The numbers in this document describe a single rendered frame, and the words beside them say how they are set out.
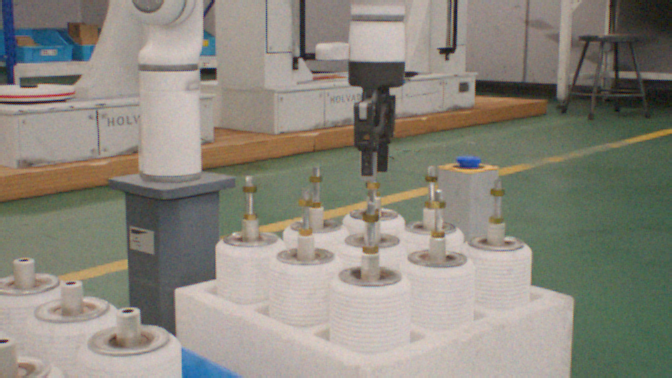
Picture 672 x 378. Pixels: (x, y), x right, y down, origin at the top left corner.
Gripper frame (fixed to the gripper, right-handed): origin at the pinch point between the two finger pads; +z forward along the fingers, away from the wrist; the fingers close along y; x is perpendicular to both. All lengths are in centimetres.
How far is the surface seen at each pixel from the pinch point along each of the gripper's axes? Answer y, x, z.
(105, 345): -46.1, 13.8, 10.4
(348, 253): -4.5, 2.2, 11.2
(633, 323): 51, -37, 35
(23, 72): 369, 319, 17
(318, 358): -23.2, 0.4, 18.7
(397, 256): -2.7, -4.1, 11.5
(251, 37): 231, 110, -11
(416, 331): -13.9, -9.1, 17.6
